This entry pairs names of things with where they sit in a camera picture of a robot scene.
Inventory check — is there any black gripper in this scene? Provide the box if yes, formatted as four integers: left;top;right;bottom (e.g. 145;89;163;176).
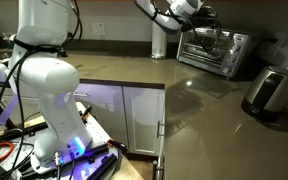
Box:
187;7;220;35

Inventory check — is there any silver toaster oven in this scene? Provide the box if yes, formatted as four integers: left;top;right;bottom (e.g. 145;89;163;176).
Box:
176;26;254;80

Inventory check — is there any narrow white cabinet door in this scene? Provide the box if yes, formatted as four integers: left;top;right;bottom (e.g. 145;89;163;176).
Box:
122;86;166;157

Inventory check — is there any wide white cabinet door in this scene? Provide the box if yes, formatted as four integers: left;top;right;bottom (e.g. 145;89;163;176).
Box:
73;81;129;148

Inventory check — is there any white paper towel roll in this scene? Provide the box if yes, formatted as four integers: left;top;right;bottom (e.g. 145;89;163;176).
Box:
150;20;169;60

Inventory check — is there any silver black electric kettle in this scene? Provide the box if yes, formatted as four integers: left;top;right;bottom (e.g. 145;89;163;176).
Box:
240;65;288;122

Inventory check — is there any white wall outlet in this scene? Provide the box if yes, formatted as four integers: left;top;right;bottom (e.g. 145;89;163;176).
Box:
91;22;107;37

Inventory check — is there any vertical silver cabinet handle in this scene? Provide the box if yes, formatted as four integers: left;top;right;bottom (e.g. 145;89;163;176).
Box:
151;159;166;180
156;120;166;140

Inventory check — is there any horizontal silver cabinet handle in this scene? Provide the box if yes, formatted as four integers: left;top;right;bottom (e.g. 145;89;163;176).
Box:
73;91;89;99

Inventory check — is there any black camera on stand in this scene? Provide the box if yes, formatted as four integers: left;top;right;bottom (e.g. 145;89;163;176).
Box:
56;30;74;59

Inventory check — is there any black handled tool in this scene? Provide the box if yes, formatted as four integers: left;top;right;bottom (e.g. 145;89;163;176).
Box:
79;104;94;122

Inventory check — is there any orange black cable connector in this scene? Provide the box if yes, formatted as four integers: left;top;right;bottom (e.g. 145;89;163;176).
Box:
106;137;130;155

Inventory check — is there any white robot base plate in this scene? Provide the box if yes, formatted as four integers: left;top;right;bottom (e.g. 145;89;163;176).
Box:
29;101;120;177

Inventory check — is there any black aluminium rail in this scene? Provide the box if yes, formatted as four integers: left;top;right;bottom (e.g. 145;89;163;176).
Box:
83;152;119;180

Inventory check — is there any black cable bundle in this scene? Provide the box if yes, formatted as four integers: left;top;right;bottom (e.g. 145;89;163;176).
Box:
0;0;84;174

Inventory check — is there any orange cable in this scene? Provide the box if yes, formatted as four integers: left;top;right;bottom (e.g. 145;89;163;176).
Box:
0;141;16;167

